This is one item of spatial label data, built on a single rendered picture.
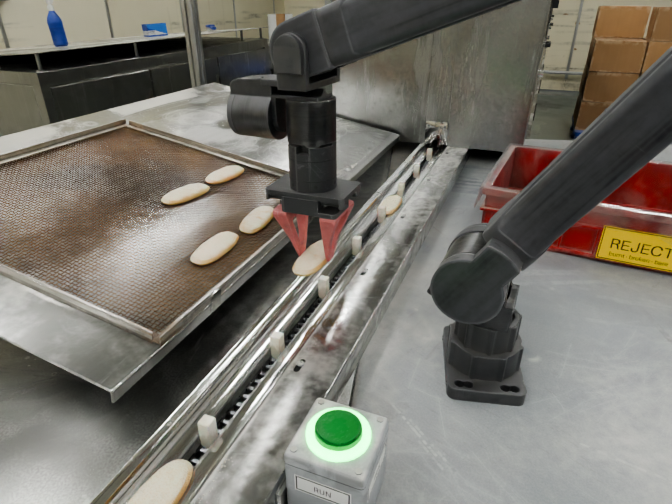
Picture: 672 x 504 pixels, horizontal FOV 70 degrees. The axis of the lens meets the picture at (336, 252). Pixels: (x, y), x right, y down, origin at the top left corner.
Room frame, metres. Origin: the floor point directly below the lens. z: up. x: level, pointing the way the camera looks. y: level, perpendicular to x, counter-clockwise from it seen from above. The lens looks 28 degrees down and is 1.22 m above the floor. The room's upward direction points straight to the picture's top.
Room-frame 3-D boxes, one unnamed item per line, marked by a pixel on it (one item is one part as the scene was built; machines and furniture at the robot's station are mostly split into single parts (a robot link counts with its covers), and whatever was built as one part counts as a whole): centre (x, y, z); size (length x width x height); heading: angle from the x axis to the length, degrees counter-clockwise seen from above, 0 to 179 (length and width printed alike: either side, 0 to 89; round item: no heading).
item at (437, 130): (1.30, -0.27, 0.90); 0.06 x 0.01 x 0.06; 68
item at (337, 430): (0.29, 0.00, 0.90); 0.04 x 0.04 x 0.02
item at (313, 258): (0.56, 0.03, 0.92); 0.10 x 0.04 x 0.01; 158
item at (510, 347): (0.46, -0.18, 0.86); 0.12 x 0.09 x 0.08; 172
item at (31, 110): (3.13, 1.31, 0.51); 1.93 x 1.05 x 1.02; 158
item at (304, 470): (0.29, 0.00, 0.84); 0.08 x 0.08 x 0.11; 68
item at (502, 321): (0.46, -0.16, 0.94); 0.09 x 0.05 x 0.10; 64
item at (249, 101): (0.57, 0.07, 1.13); 0.11 x 0.09 x 0.12; 64
